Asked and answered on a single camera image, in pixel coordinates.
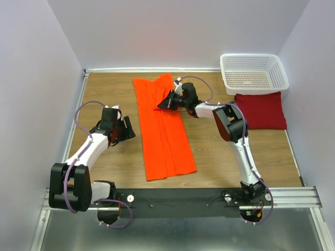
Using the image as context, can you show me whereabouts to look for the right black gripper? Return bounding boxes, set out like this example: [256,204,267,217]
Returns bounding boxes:
[156,90,188,111]

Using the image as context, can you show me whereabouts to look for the orange t shirt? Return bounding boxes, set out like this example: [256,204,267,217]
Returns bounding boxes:
[133,74,197,181]

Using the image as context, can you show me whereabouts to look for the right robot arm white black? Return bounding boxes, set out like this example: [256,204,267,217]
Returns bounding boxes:
[158,83,273,205]

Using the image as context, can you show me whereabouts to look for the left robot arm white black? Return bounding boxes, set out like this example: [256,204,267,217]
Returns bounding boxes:
[49,105,136,213]

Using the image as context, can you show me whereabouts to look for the white plastic basket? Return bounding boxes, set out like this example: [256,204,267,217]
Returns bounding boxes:
[220,53,289,96]

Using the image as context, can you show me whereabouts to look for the folded dark red t shirt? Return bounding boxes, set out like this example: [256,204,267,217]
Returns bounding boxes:
[234,92,287,130]

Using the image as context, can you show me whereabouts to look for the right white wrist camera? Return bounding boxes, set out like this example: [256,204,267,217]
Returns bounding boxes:
[173,77,183,96]

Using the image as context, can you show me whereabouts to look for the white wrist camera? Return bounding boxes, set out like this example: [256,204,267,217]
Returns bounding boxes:
[102,105,121,121]
[173,77,183,96]

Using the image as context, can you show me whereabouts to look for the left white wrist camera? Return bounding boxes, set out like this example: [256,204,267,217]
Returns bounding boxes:
[102,105,121,121]

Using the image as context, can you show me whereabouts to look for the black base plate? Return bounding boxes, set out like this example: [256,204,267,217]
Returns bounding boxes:
[86,187,273,225]

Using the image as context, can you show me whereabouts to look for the aluminium rail frame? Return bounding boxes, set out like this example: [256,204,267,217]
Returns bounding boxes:
[31,68,328,251]

